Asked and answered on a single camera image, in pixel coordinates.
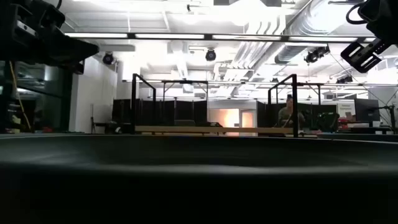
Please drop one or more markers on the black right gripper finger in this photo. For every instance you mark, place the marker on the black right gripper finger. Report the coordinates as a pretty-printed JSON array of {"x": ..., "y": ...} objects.
[{"x": 362, "y": 57}]

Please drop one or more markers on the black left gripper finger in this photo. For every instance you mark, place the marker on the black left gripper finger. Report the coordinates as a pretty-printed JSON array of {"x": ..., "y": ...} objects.
[
  {"x": 78, "y": 68},
  {"x": 81, "y": 49}
]

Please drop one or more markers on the black ceiling spotlight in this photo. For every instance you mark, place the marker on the black ceiling spotlight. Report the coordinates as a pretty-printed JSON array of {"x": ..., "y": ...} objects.
[
  {"x": 210, "y": 55},
  {"x": 315, "y": 55},
  {"x": 108, "y": 58}
]

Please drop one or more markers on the dark glass cabinet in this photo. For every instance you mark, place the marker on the dark glass cabinet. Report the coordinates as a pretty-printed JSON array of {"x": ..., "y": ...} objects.
[{"x": 43, "y": 99}]

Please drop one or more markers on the dark background monitor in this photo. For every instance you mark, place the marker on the dark background monitor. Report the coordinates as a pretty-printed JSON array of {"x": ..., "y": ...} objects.
[{"x": 367, "y": 110}]

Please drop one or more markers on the person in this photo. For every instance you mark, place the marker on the person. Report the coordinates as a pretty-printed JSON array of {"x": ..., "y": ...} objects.
[{"x": 287, "y": 115}]

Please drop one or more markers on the long overhead light bar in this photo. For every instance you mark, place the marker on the long overhead light bar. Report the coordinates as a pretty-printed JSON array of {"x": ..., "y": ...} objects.
[{"x": 217, "y": 37}]

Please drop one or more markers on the black metal dish rack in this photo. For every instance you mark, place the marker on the black metal dish rack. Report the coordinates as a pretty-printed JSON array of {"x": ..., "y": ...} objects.
[{"x": 214, "y": 129}]

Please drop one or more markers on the silver ventilation duct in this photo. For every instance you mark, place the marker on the silver ventilation duct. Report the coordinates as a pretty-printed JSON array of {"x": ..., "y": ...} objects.
[{"x": 317, "y": 18}]

